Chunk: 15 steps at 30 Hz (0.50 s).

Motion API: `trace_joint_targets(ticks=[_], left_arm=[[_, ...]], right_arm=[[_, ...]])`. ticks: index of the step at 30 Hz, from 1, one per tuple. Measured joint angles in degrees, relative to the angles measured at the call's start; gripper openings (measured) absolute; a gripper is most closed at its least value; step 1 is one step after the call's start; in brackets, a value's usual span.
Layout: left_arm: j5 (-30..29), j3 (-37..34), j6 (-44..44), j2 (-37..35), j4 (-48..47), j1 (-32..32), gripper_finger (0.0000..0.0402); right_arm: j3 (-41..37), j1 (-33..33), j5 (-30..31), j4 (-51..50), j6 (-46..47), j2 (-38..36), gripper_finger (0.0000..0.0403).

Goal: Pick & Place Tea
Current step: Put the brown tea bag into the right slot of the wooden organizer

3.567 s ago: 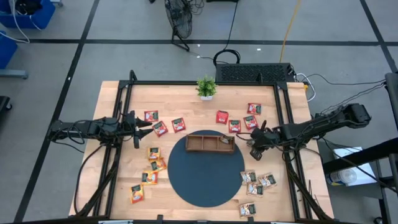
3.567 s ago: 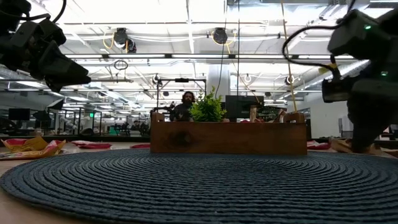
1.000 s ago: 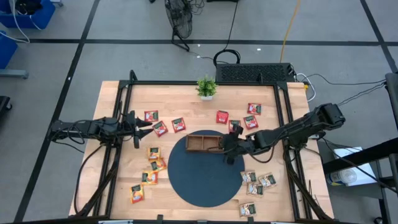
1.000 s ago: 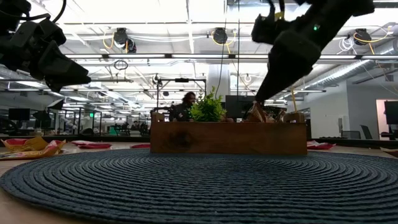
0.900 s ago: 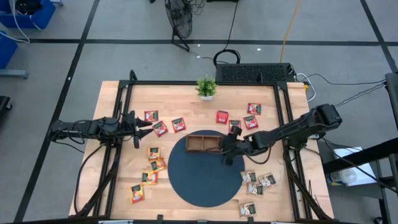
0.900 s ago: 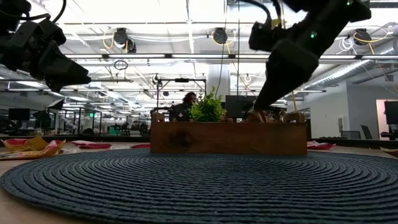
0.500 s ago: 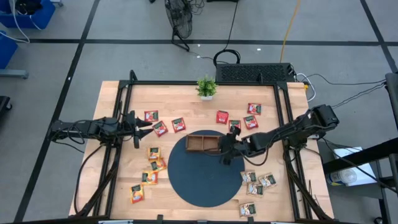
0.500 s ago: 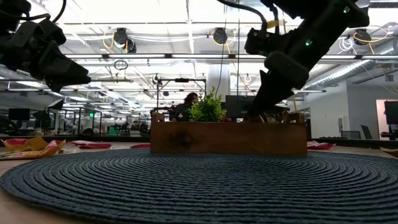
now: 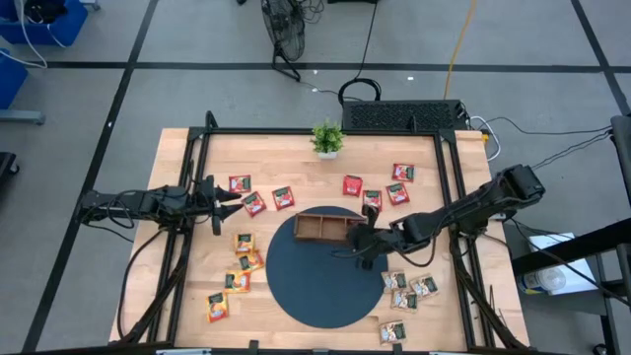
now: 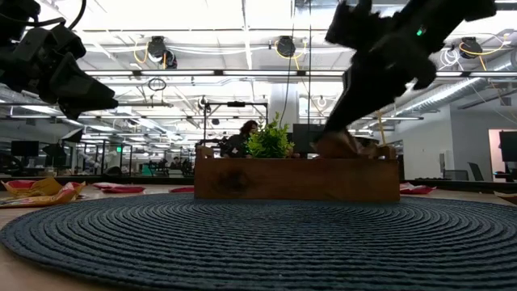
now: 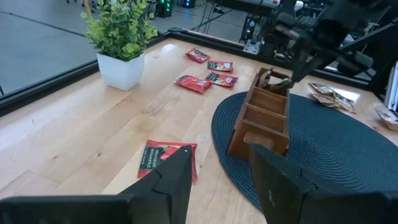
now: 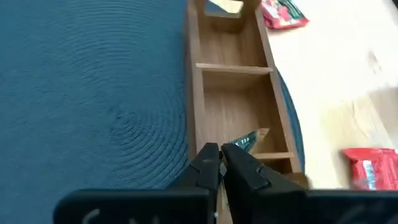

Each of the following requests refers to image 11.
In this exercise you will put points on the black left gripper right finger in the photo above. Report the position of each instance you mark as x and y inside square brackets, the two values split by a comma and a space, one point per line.
[273, 186]

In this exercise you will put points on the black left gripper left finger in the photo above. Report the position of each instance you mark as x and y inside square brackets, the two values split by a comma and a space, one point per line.
[174, 186]

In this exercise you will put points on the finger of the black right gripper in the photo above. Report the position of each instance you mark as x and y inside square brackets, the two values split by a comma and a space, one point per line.
[300, 67]
[312, 67]

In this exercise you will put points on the wooden tea organizer box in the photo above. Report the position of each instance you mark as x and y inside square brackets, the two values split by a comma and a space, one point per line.
[236, 146]

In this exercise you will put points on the red strawberry tea packet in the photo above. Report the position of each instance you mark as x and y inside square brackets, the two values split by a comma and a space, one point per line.
[152, 158]
[192, 83]
[222, 79]
[220, 66]
[197, 55]

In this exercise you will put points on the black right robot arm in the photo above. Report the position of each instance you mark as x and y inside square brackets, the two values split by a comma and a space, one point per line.
[357, 9]

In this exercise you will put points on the black computer tower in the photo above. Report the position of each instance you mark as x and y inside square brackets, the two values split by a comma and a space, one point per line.
[248, 29]
[164, 8]

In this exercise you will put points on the round blue woven placemat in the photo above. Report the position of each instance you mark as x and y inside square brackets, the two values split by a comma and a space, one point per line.
[326, 149]

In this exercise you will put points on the green plant in white pot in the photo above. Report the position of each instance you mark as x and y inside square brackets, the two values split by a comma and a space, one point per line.
[121, 71]

